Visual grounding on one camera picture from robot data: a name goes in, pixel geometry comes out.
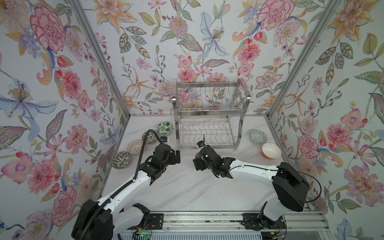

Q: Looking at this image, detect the plain white bowl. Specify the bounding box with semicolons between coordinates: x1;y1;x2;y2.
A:
262;143;282;160

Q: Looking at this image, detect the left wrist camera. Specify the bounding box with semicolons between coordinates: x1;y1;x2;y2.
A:
160;136;168;144

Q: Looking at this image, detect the steel two-tier dish rack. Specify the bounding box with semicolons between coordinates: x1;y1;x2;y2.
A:
172;78;251;151

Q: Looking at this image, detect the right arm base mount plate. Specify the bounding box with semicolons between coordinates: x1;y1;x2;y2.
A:
241;213;287;231

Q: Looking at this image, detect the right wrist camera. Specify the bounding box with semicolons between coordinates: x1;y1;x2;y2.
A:
197;141;206;149

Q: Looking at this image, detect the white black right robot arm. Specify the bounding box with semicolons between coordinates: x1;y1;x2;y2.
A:
193;142;310;225

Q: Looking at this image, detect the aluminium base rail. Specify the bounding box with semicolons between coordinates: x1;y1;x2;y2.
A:
73;210;330;233

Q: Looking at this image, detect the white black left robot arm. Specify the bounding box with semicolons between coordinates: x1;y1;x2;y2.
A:
71;143;181;240

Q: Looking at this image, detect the pale green patterned bowl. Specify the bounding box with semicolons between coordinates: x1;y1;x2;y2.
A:
249;130;268;145

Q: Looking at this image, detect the dark speckled pattern bowl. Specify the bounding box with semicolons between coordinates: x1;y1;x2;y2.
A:
142;130;159;144

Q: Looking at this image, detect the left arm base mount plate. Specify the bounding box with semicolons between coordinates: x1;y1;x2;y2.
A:
130;214;164;230

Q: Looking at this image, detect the white lattice pattern bowl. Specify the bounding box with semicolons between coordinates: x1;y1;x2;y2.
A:
127;140;143;156

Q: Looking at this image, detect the green leaf pattern bowl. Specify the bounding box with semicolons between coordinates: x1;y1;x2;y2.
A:
157;122;174;137

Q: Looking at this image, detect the black corrugated left cable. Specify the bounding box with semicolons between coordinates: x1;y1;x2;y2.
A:
77;129;163;240

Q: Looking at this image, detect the dark patterned bowl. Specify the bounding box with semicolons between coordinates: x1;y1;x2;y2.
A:
112;151;132;169

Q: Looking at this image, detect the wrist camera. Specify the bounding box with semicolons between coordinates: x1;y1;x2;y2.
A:
197;141;206;149
160;136;168;144

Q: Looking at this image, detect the dark floral bowl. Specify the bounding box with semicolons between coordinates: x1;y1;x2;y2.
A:
195;152;203;160

